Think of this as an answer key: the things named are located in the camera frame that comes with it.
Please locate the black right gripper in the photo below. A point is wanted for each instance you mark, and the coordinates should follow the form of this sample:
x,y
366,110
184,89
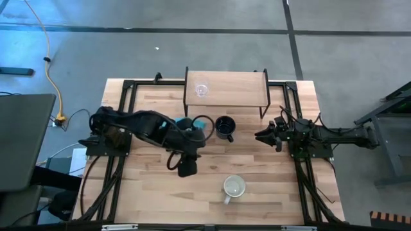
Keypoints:
x,y
282,134

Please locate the wooden shelf black frame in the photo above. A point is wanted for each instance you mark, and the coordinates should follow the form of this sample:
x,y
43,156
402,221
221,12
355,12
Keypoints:
x,y
228,88

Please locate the silver aluminium bracket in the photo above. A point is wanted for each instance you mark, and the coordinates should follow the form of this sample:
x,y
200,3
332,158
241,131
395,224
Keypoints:
x,y
298,228
118,227

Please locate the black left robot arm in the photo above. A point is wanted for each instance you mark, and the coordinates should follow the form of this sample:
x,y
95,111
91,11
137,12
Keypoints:
x,y
144,126

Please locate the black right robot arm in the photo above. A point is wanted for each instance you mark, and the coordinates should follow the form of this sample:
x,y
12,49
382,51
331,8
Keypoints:
x,y
340,134

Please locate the clear glass mug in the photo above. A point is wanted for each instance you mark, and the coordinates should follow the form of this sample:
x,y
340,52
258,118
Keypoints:
x,y
201,90

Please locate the grey table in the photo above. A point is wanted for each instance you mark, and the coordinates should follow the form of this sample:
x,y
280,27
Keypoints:
x,y
25,138

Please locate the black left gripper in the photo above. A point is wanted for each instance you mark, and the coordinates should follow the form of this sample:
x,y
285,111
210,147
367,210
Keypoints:
x,y
187,167

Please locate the orange black striped block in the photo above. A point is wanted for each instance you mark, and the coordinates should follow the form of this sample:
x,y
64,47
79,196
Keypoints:
x,y
390,219

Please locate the black floor bar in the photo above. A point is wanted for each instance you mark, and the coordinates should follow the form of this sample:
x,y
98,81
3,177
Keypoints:
x,y
16,71

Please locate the black metal cart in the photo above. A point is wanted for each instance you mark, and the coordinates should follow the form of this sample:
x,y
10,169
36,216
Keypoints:
x,y
391,128

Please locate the dark blue enamel mug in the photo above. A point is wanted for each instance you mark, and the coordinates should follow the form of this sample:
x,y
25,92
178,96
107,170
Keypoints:
x,y
224,126

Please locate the teal microfibre cloth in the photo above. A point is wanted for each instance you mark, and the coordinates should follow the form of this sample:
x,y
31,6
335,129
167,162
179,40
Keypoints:
x,y
200,123

